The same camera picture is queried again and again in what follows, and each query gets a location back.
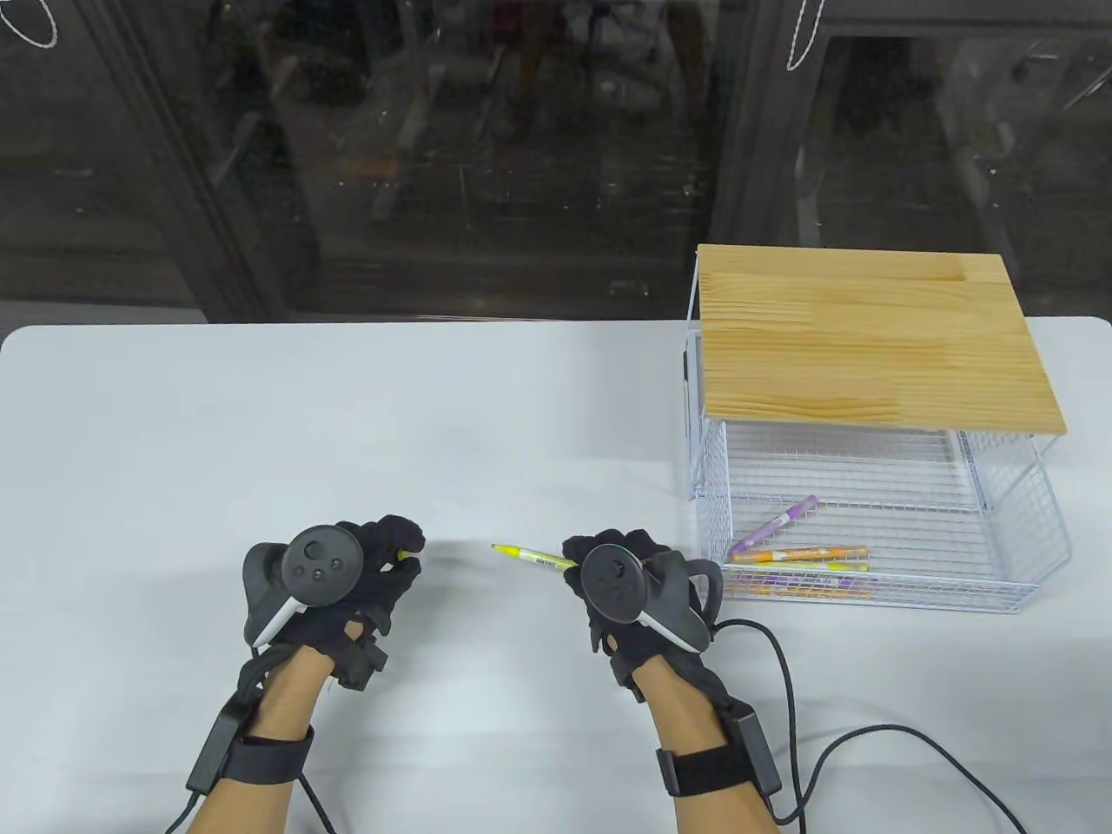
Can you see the person's right hand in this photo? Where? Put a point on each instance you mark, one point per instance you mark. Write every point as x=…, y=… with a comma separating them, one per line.
x=578, y=599

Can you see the person's left hand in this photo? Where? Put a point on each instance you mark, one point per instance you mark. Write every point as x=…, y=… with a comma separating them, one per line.
x=391, y=534

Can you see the yellow double-ended highlighter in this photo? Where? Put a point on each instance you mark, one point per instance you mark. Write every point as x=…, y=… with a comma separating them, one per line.
x=534, y=556
x=843, y=567

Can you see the orange double-ended highlighter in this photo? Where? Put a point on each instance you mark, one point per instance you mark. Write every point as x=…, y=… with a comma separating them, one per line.
x=756, y=591
x=799, y=553

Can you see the purple double-ended highlighter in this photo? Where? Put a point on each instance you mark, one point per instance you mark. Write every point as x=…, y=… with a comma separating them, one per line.
x=773, y=526
x=847, y=586

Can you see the person's right forearm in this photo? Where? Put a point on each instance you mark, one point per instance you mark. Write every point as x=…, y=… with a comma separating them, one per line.
x=686, y=712

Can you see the black right hand controller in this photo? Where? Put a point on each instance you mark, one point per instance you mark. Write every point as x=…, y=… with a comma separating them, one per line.
x=617, y=582

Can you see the black hand controller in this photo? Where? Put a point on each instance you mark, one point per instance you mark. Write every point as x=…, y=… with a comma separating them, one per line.
x=317, y=565
x=617, y=582

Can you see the black left hand controller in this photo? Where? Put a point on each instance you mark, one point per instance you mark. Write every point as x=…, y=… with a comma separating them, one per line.
x=317, y=565

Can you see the black right wrist sensor box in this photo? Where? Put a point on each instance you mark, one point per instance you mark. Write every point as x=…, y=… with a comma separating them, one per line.
x=760, y=751

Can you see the black wrist sensor box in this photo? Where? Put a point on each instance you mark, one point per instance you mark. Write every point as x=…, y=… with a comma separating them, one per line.
x=760, y=751
x=217, y=747

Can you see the black left wrist sensor box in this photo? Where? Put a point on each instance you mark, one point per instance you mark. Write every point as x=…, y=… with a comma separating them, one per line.
x=217, y=747

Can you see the dark window mullion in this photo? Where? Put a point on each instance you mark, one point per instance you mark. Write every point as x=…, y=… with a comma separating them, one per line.
x=200, y=191
x=747, y=156

